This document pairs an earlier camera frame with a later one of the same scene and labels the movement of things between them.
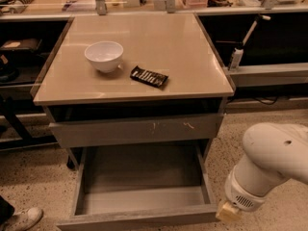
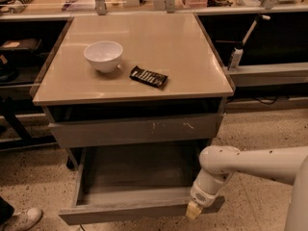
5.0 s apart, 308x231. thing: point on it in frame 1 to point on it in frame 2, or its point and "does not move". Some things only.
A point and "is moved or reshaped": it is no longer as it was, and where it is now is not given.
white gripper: x=240 y=193 to x=204 y=195
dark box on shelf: x=21 y=44 does not move
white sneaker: x=24 y=219 does not move
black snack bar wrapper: x=147 y=76 does not move
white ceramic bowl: x=105 y=55 does not move
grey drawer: x=142 y=187 is moved or reshaped
